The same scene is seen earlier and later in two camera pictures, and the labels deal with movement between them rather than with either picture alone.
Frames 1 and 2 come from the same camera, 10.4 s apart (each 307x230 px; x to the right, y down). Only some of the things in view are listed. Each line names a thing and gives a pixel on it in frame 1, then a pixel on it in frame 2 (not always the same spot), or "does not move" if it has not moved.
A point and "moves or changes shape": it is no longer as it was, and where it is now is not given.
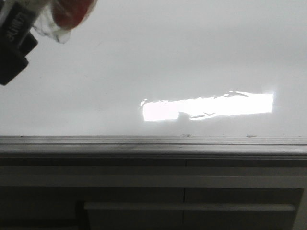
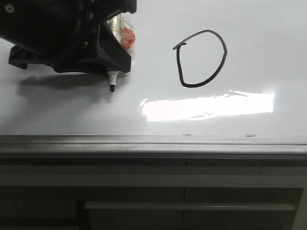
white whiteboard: x=168 y=68 does not move
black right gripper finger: x=14 y=60 -> x=61 y=32
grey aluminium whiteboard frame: x=155 y=146 does not move
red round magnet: x=57 y=18 moves or changes shape
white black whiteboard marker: x=18 y=21 moves or changes shape
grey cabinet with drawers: x=153 y=193 does not move
